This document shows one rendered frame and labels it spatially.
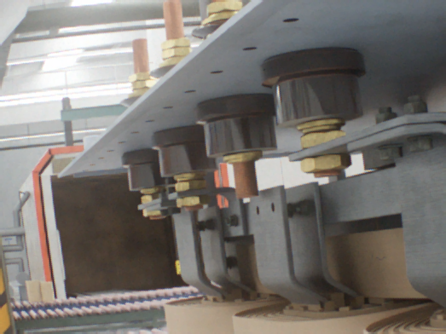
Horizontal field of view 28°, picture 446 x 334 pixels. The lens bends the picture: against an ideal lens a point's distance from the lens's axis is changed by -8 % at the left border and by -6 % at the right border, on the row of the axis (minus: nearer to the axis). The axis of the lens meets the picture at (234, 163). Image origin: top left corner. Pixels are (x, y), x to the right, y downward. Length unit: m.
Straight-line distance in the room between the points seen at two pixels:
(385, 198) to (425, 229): 0.20
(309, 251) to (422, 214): 0.41
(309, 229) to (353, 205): 0.13
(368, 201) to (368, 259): 0.14
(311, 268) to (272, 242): 0.06
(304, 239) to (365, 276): 0.10
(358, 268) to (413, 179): 0.39
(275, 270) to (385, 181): 0.26
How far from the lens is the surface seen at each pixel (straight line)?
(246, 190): 1.21
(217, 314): 1.50
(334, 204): 1.14
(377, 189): 1.03
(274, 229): 1.19
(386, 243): 1.12
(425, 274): 0.83
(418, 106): 0.77
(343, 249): 1.24
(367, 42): 0.93
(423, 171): 0.82
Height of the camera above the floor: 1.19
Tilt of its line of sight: 4 degrees up
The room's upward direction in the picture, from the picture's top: 7 degrees counter-clockwise
